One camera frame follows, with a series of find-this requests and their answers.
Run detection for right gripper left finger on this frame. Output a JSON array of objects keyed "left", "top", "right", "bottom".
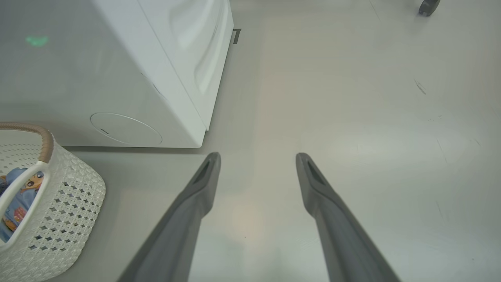
[{"left": 117, "top": 152, "right": 222, "bottom": 282}]

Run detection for white front-load washing machine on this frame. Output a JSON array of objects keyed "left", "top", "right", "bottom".
[{"left": 0, "top": 0, "right": 235, "bottom": 148}]

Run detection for blue cartoon print pants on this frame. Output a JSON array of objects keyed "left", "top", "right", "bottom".
[{"left": 0, "top": 168, "right": 44, "bottom": 242}]

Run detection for white perforated laundry basket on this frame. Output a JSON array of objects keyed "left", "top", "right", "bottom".
[{"left": 0, "top": 122, "right": 106, "bottom": 282}]

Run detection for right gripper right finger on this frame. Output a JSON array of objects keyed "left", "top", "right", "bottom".
[{"left": 296, "top": 153, "right": 400, "bottom": 282}]

